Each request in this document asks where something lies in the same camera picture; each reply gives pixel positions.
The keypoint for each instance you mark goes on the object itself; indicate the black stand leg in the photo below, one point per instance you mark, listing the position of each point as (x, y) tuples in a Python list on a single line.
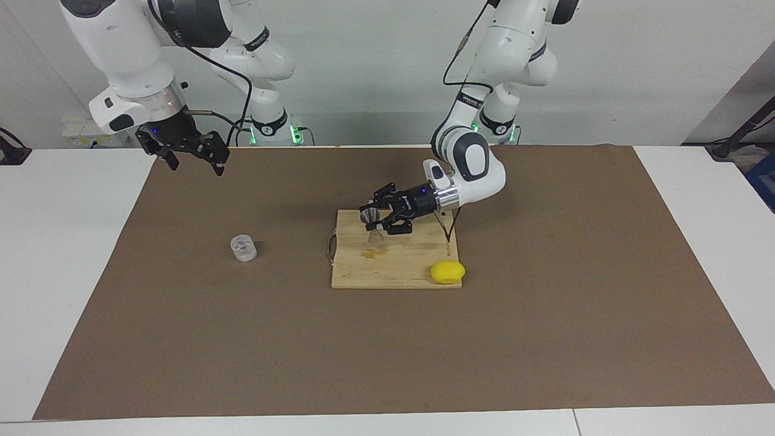
[(742, 130)]

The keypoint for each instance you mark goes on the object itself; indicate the brown paper table mat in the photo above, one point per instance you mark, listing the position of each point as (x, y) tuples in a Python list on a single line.
[(387, 351)]

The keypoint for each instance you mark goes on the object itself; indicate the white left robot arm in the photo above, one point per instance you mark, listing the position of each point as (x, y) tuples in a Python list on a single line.
[(478, 175)]

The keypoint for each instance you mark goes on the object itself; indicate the black clamp mount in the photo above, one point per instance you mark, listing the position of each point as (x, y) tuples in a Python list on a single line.
[(12, 154)]

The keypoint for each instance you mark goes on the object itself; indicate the yellow lemon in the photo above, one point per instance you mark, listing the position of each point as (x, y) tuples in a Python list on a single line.
[(448, 272)]

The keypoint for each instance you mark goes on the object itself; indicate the wooden cutting board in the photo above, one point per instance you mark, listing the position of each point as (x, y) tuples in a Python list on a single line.
[(399, 260)]

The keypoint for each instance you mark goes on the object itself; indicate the small clear glass cup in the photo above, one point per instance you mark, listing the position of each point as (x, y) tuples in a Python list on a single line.
[(243, 248)]

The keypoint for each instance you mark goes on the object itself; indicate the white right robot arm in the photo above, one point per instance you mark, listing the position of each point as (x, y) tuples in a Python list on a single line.
[(121, 48)]

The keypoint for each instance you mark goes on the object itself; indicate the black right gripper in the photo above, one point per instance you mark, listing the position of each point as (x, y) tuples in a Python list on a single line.
[(175, 130)]

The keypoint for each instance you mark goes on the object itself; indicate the white wall socket box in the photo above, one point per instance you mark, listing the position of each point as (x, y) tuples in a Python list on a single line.
[(79, 130)]

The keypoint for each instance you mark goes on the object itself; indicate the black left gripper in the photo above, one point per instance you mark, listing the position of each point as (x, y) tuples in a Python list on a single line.
[(418, 201)]

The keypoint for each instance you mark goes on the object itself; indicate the blue crate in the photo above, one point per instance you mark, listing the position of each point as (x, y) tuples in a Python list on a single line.
[(764, 178)]

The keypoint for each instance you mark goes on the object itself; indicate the steel double jigger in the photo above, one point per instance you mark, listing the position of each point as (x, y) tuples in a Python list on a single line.
[(369, 216)]

